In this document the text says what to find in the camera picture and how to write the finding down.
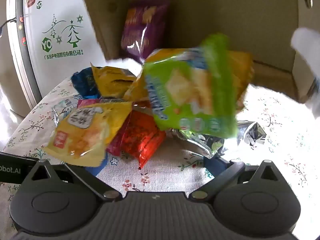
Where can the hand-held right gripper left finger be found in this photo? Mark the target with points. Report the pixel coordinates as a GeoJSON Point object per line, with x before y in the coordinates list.
{"type": "Point", "coordinates": [93, 171]}

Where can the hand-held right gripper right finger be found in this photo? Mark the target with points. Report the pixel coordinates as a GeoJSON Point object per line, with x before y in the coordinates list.
{"type": "Point", "coordinates": [212, 166]}

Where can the clear crinkled plastic packet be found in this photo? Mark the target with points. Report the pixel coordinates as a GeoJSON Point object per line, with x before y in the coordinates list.
{"type": "Point", "coordinates": [207, 142]}

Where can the yellow white-label snack packet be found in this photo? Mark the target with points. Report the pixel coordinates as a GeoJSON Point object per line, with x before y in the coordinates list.
{"type": "Point", "coordinates": [82, 135]}

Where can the red snack packet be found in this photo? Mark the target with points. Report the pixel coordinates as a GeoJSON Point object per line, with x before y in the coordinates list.
{"type": "Point", "coordinates": [140, 135]}

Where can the light blue snack packet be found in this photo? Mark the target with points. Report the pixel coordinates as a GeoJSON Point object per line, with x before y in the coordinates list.
{"type": "Point", "coordinates": [65, 107]}

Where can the green snack packet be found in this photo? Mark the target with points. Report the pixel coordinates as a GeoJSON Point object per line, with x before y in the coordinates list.
{"type": "Point", "coordinates": [190, 92]}

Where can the blue foil snack packet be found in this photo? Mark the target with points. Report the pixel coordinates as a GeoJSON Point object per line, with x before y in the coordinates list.
{"type": "Point", "coordinates": [83, 82]}

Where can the small yellow snack packet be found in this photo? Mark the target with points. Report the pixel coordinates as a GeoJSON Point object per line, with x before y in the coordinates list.
{"type": "Point", "coordinates": [110, 80]}

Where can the large orange snack packet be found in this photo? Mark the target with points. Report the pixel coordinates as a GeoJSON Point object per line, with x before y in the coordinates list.
{"type": "Point", "coordinates": [241, 75]}

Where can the purple snack packet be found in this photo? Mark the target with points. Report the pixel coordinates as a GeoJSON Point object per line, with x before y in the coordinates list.
{"type": "Point", "coordinates": [142, 30]}

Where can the cardboard box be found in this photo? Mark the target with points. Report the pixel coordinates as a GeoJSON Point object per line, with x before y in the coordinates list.
{"type": "Point", "coordinates": [225, 10]}

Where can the floral tablecloth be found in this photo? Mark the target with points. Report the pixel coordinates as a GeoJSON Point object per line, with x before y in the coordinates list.
{"type": "Point", "coordinates": [175, 165]}

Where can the white refrigerator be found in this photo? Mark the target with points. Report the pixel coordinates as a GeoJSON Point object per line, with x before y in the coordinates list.
{"type": "Point", "coordinates": [50, 67]}

